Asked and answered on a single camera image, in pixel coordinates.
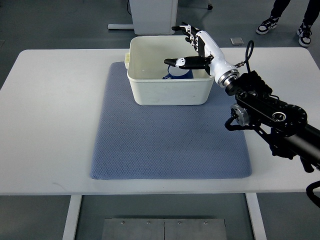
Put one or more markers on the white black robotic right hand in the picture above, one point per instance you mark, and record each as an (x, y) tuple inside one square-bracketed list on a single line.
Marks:
[(210, 57)]

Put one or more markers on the blue mug white inside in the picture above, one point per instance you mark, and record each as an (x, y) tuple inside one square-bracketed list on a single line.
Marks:
[(178, 73)]

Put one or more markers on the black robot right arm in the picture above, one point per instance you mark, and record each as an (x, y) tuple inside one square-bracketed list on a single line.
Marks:
[(284, 127)]

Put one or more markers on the cream plastic box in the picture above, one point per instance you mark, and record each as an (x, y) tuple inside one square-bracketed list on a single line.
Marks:
[(146, 72)]

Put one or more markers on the grey floor socket plate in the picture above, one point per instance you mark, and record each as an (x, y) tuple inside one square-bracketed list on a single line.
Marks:
[(237, 41)]

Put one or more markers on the person in dark trousers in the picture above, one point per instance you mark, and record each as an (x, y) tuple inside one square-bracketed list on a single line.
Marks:
[(304, 31)]

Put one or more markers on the blue textured mat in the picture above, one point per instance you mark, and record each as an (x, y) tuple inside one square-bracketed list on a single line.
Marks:
[(165, 142)]

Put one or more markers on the metal floor plate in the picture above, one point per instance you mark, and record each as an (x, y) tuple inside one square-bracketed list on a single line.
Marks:
[(163, 229)]

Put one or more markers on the white pedestal furniture base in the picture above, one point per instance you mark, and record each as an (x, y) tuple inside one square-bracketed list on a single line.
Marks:
[(150, 17)]

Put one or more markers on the white table frame legs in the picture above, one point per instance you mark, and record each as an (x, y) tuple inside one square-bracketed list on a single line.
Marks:
[(253, 206)]

